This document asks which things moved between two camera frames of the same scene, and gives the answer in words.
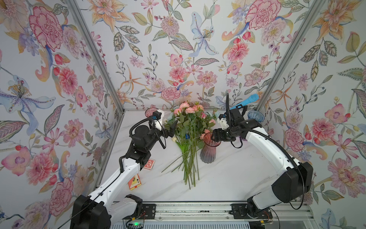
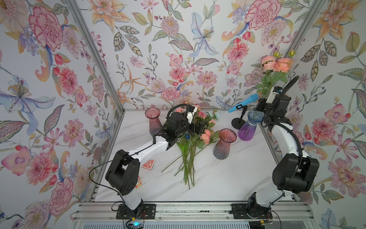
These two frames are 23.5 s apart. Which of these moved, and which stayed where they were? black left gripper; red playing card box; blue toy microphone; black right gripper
Moved: black right gripper; black left gripper
Stayed: red playing card box; blue toy microphone
